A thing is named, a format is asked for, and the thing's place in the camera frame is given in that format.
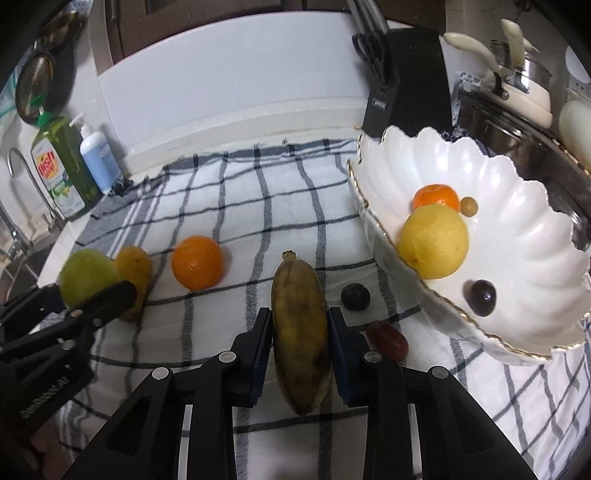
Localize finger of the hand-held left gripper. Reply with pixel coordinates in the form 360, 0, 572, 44
0, 285, 65, 344
55, 280, 138, 352

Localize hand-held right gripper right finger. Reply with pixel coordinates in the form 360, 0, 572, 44
327, 308, 539, 480

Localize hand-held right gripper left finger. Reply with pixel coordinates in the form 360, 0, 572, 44
74, 307, 273, 480

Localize green apple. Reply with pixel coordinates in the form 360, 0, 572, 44
59, 249, 122, 309

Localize brown spotted banana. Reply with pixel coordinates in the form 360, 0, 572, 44
270, 250, 334, 416

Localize yellow grapefruit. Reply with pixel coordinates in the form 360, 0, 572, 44
399, 204, 470, 280

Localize dark plum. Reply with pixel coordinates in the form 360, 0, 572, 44
341, 283, 371, 311
464, 279, 498, 317

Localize orange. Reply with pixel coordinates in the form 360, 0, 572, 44
172, 235, 225, 291
412, 184, 461, 214

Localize white scalloped bowl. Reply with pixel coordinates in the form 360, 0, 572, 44
346, 124, 591, 361

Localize steel sink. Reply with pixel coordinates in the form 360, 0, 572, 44
0, 244, 51, 301

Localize yellow mango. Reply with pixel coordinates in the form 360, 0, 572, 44
113, 246, 153, 322

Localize red grape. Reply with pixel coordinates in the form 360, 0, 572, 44
367, 322, 410, 361

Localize chrome sink faucet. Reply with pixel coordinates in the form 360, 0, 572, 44
0, 203, 31, 261

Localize chrome gooseneck faucet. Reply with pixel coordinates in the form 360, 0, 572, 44
7, 148, 68, 232

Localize white blue pump bottle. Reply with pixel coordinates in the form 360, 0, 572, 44
79, 113, 123, 195

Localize green dish soap bottle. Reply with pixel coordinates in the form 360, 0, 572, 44
30, 106, 100, 221

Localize grey checked cloth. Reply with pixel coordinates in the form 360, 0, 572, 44
60, 138, 591, 480

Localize black perforated pan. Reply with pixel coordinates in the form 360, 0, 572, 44
14, 41, 77, 125

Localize black knife block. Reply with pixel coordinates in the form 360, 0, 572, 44
361, 25, 455, 139

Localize small brass pot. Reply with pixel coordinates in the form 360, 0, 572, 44
44, 4, 88, 51

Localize large steel pot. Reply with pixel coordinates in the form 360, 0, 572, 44
457, 90, 591, 250

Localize black kitchen scissors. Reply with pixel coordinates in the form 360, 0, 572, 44
352, 31, 400, 88

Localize white saucepan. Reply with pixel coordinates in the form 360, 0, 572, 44
443, 32, 555, 131

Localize white ceramic lidded pot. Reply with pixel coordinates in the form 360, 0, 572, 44
558, 99, 591, 174

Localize steel handled knife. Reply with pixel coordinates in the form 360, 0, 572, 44
358, 0, 379, 33
345, 0, 370, 35
369, 0, 389, 33

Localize steel pot with white handle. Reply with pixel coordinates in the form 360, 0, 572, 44
490, 18, 555, 93

